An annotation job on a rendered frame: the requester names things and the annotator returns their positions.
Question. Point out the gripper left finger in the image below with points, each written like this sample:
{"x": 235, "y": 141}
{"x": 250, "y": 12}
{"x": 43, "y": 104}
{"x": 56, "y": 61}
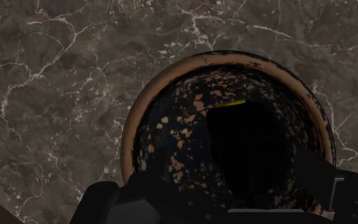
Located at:
{"x": 96, "y": 201}

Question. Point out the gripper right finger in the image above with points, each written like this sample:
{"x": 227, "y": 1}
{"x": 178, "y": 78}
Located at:
{"x": 352, "y": 198}

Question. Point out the brown black speckled bowl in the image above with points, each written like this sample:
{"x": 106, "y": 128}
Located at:
{"x": 169, "y": 136}

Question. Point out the black object with yellow edge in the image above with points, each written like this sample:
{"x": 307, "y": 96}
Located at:
{"x": 247, "y": 145}

